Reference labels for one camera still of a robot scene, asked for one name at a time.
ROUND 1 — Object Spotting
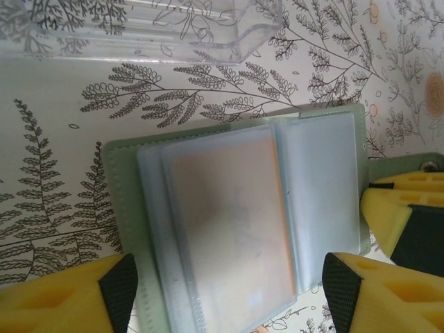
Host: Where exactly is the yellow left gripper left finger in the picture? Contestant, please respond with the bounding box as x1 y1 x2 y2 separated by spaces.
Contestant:
0 253 140 333

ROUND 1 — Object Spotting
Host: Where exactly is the green card holder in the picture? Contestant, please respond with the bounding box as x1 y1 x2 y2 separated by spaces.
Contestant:
103 103 444 333

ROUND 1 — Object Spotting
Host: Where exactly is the clear acrylic box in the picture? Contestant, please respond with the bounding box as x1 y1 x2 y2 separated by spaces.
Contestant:
0 0 284 67

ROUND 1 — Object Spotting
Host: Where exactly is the orange sponge block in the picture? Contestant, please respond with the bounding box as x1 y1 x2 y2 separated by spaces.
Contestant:
169 137 299 306

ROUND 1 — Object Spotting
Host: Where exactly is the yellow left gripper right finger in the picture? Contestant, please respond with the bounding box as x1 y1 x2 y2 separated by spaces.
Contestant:
321 251 444 333

